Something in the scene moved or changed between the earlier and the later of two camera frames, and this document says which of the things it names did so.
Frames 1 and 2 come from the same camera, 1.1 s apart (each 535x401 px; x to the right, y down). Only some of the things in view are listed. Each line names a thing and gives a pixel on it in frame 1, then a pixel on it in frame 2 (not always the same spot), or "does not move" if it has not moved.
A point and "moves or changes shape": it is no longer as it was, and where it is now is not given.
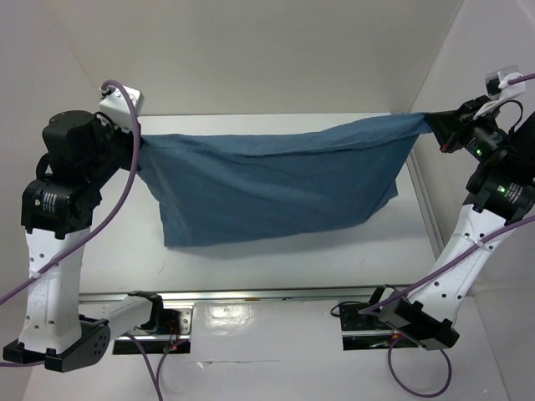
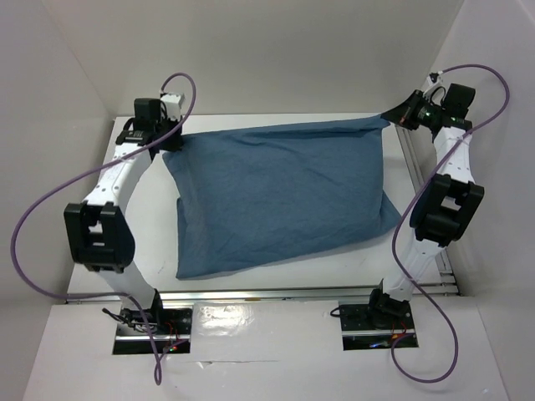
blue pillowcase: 216,185 moves or changes shape
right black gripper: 451,127 to 405,113
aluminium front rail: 92,296 does not move
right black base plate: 351,319 does not move
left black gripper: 104,124 to 175,144
